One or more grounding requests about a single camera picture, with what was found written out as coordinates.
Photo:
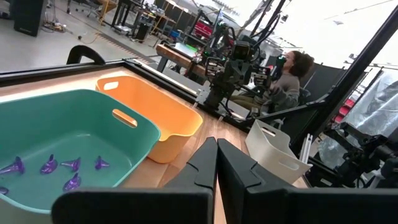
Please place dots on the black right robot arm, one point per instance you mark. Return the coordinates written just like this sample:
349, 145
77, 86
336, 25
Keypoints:
222, 34

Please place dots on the black speaker box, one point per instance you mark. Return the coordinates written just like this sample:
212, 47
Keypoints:
28, 15

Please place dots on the black desk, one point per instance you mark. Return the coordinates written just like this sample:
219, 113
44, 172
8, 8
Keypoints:
127, 6

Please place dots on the silver metal bracket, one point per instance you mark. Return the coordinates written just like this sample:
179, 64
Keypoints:
306, 147

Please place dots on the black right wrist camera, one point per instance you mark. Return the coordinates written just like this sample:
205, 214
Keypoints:
242, 49

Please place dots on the black table clamp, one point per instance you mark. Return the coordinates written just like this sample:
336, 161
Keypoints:
84, 53

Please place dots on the clear plastic sheet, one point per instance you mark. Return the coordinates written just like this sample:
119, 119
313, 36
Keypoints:
376, 105

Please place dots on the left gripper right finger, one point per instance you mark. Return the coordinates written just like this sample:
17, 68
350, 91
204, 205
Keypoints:
311, 208

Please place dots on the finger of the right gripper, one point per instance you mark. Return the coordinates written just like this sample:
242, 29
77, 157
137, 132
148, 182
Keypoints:
224, 72
239, 74

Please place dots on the black aluminium table frame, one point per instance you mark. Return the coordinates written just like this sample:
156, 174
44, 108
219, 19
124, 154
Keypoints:
46, 73

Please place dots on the orange plastic basket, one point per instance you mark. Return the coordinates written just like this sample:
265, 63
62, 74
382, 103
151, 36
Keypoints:
161, 109

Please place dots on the teal plastic basket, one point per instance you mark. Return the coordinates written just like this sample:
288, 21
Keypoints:
77, 124

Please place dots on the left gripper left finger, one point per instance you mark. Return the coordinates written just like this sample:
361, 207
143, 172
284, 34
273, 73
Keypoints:
140, 208

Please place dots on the grey plastic basket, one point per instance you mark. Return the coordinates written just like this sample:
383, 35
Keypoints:
273, 152

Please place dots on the person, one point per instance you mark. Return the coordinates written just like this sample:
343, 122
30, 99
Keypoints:
286, 90

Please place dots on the wooden work table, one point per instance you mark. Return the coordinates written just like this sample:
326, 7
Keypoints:
177, 57

